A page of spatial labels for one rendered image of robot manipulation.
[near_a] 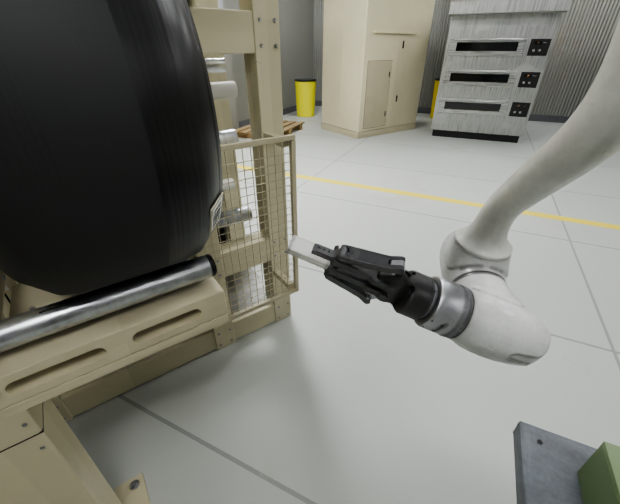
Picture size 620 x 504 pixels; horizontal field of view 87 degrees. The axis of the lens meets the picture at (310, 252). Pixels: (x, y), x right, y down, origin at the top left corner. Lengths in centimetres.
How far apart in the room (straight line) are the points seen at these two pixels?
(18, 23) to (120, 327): 42
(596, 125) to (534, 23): 564
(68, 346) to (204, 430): 94
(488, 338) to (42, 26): 64
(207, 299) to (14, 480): 54
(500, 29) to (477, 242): 549
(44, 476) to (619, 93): 112
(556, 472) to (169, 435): 123
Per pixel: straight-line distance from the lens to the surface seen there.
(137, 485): 146
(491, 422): 163
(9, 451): 92
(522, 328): 61
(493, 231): 65
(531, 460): 78
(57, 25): 42
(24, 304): 91
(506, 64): 606
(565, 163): 50
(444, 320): 55
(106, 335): 64
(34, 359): 66
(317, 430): 144
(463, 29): 605
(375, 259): 50
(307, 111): 757
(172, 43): 44
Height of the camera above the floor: 126
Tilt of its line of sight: 32 degrees down
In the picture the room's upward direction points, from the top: straight up
